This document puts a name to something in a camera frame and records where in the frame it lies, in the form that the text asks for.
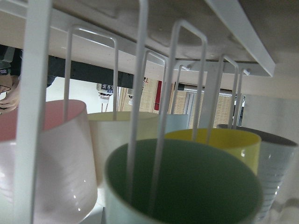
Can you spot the green cup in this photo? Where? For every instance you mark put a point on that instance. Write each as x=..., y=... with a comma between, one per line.
x=197, y=184

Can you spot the light blue cup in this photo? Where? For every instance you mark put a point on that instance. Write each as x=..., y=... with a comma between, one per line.
x=176, y=122

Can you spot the cream white cup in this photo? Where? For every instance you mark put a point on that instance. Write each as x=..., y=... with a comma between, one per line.
x=108, y=134

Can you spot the yellow cup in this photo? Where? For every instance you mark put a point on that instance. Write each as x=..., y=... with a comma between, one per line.
x=243, y=145

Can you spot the pink cup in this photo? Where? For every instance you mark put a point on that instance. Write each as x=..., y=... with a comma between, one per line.
x=66, y=186

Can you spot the grey cup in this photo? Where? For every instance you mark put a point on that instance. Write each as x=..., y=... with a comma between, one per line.
x=276, y=154

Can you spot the white cup rack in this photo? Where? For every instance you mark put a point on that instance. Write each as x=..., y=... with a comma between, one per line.
x=33, y=85

